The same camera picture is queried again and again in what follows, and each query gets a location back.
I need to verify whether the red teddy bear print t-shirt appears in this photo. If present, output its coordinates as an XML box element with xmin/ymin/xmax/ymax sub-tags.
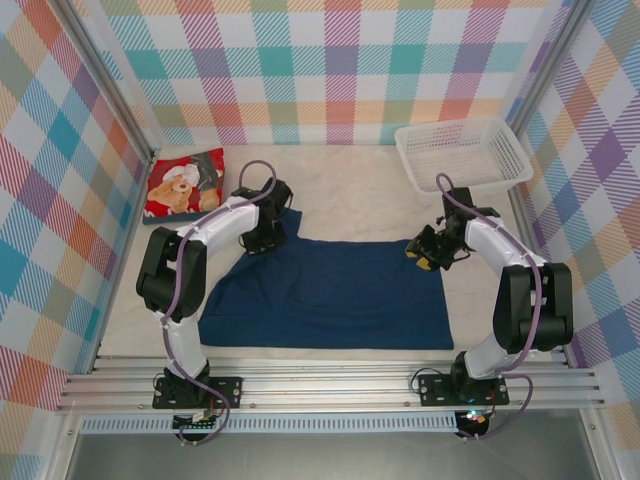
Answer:
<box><xmin>143</xmin><ymin>147</ymin><xmax>227</xmax><ymax>224</ymax></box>

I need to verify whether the grey metal panel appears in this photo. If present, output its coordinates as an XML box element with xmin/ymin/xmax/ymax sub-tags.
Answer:
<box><xmin>64</xmin><ymin>432</ymin><xmax>601</xmax><ymax>480</ymax></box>

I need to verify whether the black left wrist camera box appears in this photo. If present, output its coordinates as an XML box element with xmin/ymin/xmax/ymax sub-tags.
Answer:
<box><xmin>264</xmin><ymin>177</ymin><xmax>294</xmax><ymax>210</ymax></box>

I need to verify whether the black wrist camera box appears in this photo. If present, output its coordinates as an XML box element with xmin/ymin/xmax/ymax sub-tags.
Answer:
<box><xmin>441</xmin><ymin>187</ymin><xmax>475</xmax><ymax>221</ymax></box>
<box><xmin>264</xmin><ymin>177</ymin><xmax>294</xmax><ymax>210</ymax></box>

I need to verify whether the aluminium frame post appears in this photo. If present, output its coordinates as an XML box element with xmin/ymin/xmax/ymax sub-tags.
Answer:
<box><xmin>49</xmin><ymin>0</ymin><xmax>162</xmax><ymax>162</ymax></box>
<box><xmin>507</xmin><ymin>0</ymin><xmax>599</xmax><ymax>132</ymax></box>

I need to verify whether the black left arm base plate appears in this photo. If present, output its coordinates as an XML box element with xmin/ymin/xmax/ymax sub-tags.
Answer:
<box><xmin>152</xmin><ymin>374</ymin><xmax>245</xmax><ymax>410</ymax></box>

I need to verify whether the slotted grey cable duct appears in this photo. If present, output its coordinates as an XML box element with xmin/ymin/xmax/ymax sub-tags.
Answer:
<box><xmin>79</xmin><ymin>412</ymin><xmax>460</xmax><ymax>435</ymax></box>

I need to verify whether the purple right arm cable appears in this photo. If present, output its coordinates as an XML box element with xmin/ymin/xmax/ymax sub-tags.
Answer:
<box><xmin>437</xmin><ymin>172</ymin><xmax>543</xmax><ymax>442</ymax></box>

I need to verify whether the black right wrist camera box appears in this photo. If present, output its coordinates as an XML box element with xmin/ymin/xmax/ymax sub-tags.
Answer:
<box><xmin>441</xmin><ymin>187</ymin><xmax>475</xmax><ymax>221</ymax></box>

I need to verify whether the small black controller board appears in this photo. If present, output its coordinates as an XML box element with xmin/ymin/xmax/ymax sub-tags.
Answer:
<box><xmin>455</xmin><ymin>407</ymin><xmax>496</xmax><ymax>441</ymax></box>
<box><xmin>172</xmin><ymin>408</ymin><xmax>224</xmax><ymax>446</ymax></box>

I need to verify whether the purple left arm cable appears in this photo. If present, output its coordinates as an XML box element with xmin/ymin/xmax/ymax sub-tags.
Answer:
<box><xmin>162</xmin><ymin>159</ymin><xmax>277</xmax><ymax>446</ymax></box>

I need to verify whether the white plastic mesh basket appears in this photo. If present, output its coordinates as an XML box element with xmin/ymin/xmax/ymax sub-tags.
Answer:
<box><xmin>394</xmin><ymin>117</ymin><xmax>535</xmax><ymax>197</ymax></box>

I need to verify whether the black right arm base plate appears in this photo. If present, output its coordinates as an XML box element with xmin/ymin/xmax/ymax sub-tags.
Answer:
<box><xmin>417</xmin><ymin>372</ymin><xmax>511</xmax><ymax>407</ymax></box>

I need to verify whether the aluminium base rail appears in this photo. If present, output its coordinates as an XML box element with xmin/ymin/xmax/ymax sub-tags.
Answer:
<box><xmin>55</xmin><ymin>353</ymin><xmax>607</xmax><ymax>414</ymax></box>

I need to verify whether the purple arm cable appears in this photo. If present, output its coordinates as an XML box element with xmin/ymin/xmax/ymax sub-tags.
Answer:
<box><xmin>162</xmin><ymin>159</ymin><xmax>277</xmax><ymax>446</ymax></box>
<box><xmin>437</xmin><ymin>172</ymin><xmax>543</xmax><ymax>442</ymax></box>

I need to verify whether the navy blue t-shirt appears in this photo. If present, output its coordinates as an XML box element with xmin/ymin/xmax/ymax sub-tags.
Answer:
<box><xmin>198</xmin><ymin>208</ymin><xmax>455</xmax><ymax>352</ymax></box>

